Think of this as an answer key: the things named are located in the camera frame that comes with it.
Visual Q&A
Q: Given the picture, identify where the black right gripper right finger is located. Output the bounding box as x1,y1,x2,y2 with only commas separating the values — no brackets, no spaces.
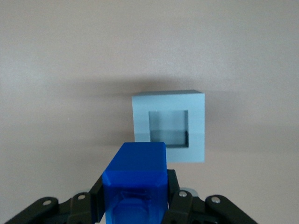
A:
162,169,257,224

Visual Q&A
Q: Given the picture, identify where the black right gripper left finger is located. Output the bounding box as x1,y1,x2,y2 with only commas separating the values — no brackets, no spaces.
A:
0,175,106,224

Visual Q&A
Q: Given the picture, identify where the blue plastic block part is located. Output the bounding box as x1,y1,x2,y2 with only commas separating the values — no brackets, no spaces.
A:
102,141,169,224

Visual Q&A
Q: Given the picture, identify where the gray square socket base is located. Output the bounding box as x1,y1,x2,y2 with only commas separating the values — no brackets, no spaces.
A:
131,90,206,163

